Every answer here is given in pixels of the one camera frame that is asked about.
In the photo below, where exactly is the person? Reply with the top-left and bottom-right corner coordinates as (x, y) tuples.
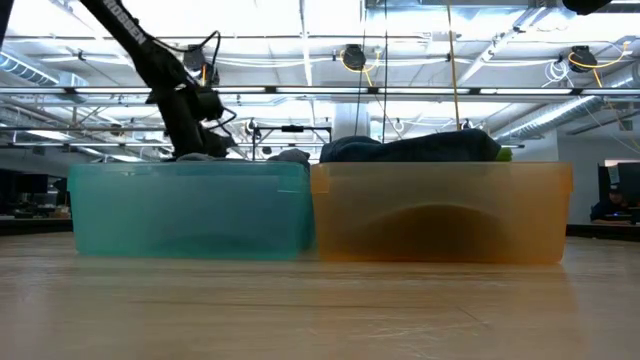
(589, 183), (640, 225)

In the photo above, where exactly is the computer monitor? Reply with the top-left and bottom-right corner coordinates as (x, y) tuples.
(597, 160), (640, 211)

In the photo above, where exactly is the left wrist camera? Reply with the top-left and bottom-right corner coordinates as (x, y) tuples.
(197, 87), (226, 121)

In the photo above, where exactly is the teal translucent plastic bin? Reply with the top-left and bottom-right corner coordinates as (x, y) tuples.
(67, 160), (316, 261)

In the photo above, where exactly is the orange translucent plastic bin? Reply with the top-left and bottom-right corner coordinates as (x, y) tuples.
(309, 160), (575, 265)

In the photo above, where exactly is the black background rig frame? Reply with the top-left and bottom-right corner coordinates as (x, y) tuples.
(251, 124), (334, 164)

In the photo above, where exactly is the black ceiling cable reel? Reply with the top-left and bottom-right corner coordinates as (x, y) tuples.
(568, 44), (599, 71)
(182, 43), (221, 86)
(339, 43), (369, 72)

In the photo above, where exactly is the long ceiling light bar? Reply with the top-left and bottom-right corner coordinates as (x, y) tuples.
(0, 85), (640, 96)

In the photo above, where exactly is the blue denim cap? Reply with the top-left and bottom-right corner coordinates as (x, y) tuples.
(318, 128), (503, 164)

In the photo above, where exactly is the grey cap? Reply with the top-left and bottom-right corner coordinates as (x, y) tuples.
(175, 148), (311, 171)

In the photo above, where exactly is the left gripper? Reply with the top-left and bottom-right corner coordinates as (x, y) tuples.
(159, 92), (236, 159)

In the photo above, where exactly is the yellow hanging cable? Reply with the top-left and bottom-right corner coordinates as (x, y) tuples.
(444, 0), (462, 132)

